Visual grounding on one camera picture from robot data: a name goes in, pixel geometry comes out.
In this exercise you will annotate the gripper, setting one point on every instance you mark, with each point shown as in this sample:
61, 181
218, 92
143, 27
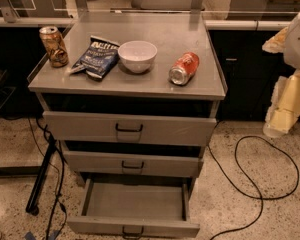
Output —
299, 43

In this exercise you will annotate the grey bottom drawer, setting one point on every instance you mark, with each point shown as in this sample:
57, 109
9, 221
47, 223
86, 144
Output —
135, 208

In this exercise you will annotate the grey drawer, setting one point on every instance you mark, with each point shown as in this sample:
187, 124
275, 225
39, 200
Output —
135, 208
140, 129
133, 159

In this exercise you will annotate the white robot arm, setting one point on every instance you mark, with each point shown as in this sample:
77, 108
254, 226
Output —
291, 53

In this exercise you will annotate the grey drawer cabinet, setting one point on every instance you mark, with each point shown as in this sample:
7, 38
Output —
139, 96

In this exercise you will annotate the grey top drawer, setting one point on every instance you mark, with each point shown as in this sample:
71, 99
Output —
140, 129

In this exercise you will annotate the grey middle drawer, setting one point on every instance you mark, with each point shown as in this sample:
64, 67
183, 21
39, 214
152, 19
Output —
133, 159

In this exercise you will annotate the orange soda can lying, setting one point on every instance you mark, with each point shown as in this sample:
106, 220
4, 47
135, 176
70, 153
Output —
184, 69

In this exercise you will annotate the white bowl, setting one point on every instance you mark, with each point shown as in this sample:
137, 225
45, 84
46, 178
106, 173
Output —
137, 56

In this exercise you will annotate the blue potato chip bag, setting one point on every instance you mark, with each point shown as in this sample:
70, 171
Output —
99, 58

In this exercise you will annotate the gold upright soda can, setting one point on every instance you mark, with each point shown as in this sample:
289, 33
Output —
54, 45

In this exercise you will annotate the black stand leg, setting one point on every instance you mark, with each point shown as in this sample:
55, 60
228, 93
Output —
32, 205

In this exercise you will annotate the blue tape on floor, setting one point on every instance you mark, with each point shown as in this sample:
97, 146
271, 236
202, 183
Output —
53, 236

